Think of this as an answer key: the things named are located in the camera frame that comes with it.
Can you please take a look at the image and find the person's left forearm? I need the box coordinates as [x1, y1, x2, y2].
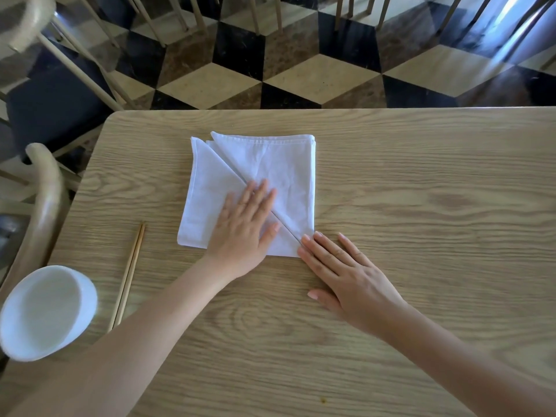
[8, 255, 235, 417]

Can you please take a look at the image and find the row of wooden dining chairs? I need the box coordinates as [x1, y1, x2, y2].
[78, 0, 556, 53]

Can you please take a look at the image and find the wooden chair with dark cushion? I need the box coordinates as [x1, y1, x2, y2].
[0, 0, 140, 178]
[0, 142, 72, 300]

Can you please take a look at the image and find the white cloth napkin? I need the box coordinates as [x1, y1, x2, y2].
[177, 131, 317, 258]

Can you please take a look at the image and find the person's right hand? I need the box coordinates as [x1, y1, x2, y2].
[297, 231, 409, 340]

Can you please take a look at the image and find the wooden chopstick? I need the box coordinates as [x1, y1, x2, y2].
[107, 222, 144, 334]
[114, 224, 147, 328]

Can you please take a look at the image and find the person's left hand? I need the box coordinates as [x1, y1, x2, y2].
[203, 178, 281, 283]

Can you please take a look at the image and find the white bowl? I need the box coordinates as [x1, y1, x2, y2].
[0, 265, 98, 363]

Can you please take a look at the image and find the person's right forearm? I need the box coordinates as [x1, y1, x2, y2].
[380, 301, 556, 417]

